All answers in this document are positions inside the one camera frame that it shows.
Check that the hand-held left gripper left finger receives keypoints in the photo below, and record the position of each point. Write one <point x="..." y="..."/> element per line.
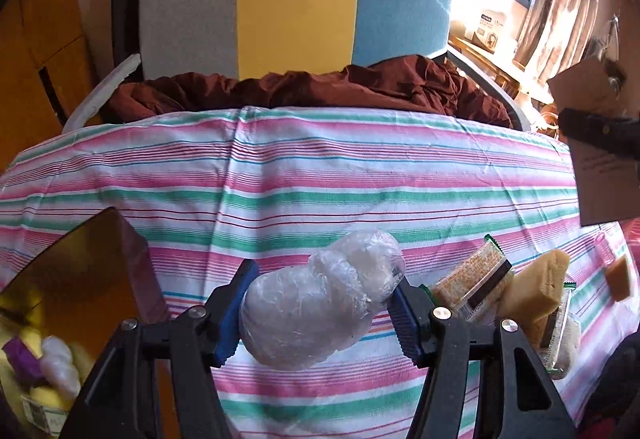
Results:
<point x="235" y="314"/>

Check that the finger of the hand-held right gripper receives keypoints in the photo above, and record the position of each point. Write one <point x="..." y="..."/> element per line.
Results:
<point x="600" y="131"/>

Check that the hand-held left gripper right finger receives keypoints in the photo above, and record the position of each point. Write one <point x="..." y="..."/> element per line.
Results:
<point x="407" y="324"/>

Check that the large clear plastic ball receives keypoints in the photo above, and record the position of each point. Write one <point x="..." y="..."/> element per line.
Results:
<point x="310" y="314"/>

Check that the cracker packet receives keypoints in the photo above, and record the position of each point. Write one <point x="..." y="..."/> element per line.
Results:
<point x="562" y="344"/>
<point x="470" y="276"/>

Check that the yellow sponge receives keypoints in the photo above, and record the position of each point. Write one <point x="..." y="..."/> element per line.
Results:
<point x="535" y="286"/>

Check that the gold tin box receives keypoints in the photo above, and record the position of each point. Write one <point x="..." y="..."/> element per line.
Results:
<point x="85" y="269"/>

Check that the small clear plastic ball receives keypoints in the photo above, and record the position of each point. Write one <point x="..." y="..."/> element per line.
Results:
<point x="60" y="364"/>

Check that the purple snack packet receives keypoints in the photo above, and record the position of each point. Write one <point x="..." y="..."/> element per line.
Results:
<point x="22" y="356"/>

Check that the green and white small box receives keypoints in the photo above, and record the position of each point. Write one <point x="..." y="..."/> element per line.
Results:
<point x="42" y="416"/>

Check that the wooden desk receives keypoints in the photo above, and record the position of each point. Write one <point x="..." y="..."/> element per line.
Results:
<point x="500" y="74"/>

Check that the beige patterned curtain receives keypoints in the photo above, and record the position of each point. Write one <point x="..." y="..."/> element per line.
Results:
<point x="560" y="19"/>

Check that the small brown sponge piece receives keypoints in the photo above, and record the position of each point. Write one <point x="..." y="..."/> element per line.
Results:
<point x="619" y="276"/>

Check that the white box on windowsill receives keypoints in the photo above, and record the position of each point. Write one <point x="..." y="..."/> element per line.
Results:
<point x="489" y="30"/>

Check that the striped tablecloth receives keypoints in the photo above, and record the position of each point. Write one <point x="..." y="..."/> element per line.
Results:
<point x="350" y="179"/>

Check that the maroon cloth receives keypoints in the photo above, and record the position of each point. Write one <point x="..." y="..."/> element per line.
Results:
<point x="400" y="84"/>

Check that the person's dark clothing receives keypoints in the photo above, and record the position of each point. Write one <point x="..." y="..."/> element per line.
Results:
<point x="615" y="399"/>

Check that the grey yellow blue chair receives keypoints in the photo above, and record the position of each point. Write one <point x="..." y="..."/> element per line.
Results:
<point x="295" y="4"/>

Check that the black rolled mat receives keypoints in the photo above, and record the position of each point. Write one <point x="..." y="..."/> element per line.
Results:
<point x="125" y="9"/>

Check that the wooden wardrobe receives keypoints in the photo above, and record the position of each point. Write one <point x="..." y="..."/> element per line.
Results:
<point x="40" y="44"/>

